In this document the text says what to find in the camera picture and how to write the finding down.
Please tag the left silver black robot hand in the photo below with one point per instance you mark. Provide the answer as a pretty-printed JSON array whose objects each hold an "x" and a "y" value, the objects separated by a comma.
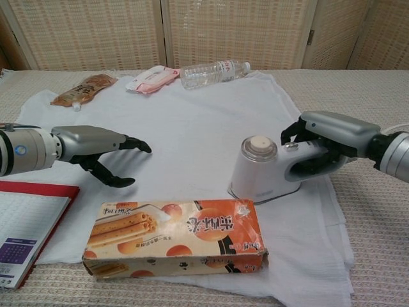
[{"x": 86, "y": 140}]

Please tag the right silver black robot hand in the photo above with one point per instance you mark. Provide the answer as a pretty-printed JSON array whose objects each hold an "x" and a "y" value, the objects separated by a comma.
[{"x": 345, "y": 134}]

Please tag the white handheld iron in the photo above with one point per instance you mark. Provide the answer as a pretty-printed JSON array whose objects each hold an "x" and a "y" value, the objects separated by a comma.
[{"x": 259, "y": 172}]

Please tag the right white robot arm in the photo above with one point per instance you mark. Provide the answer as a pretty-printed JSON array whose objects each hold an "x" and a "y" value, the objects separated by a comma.
[{"x": 394, "y": 153}]

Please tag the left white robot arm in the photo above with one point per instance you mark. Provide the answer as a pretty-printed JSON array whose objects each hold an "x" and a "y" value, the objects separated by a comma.
[{"x": 28, "y": 147}]

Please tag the brown sauce pouch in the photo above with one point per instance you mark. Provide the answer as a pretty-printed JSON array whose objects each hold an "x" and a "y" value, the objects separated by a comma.
[{"x": 83, "y": 91}]

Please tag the pink wet wipes pack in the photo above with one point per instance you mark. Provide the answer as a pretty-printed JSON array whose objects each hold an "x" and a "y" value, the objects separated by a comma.
[{"x": 153, "y": 80}]

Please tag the beige woven tablecloth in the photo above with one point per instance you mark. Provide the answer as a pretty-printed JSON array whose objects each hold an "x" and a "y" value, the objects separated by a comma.
[{"x": 377, "y": 224}]

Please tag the red spiral desk calendar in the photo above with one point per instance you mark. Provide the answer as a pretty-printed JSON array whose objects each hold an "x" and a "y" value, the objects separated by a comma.
[{"x": 28, "y": 220}]

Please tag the woven folding screen panel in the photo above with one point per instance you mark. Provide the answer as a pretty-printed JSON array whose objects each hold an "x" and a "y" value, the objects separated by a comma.
[
  {"x": 386, "y": 35},
  {"x": 239, "y": 30},
  {"x": 335, "y": 35},
  {"x": 89, "y": 32}
]

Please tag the metal screen hinge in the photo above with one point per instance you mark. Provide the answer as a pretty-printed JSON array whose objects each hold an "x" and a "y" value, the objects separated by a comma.
[{"x": 311, "y": 34}]

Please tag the white t-shirt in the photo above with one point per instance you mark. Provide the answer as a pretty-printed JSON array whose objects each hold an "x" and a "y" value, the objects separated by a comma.
[{"x": 198, "y": 128}]

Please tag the orange egg roll box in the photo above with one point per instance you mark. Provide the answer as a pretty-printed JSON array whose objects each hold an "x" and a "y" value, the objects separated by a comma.
[{"x": 172, "y": 236}]

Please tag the clear plastic water bottle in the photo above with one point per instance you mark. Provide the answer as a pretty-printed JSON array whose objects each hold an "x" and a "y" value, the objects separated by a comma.
[{"x": 211, "y": 75}]

